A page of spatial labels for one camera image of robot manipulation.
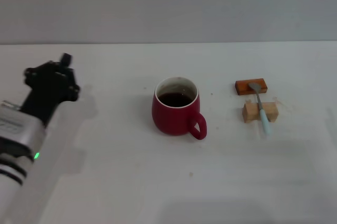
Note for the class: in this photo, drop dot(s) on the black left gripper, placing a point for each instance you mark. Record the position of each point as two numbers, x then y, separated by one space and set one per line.
50 84

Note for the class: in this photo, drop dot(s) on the red ceramic coffee cup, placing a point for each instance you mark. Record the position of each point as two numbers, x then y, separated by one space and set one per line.
171 118

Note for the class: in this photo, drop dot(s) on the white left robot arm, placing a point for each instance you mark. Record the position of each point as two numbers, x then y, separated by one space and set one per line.
10 189

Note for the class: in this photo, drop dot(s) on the light wooden spoon rest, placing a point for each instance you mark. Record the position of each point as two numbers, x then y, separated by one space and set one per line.
251 112

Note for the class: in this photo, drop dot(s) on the orange-brown wooden block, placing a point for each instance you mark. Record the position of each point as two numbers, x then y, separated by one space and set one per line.
242 87

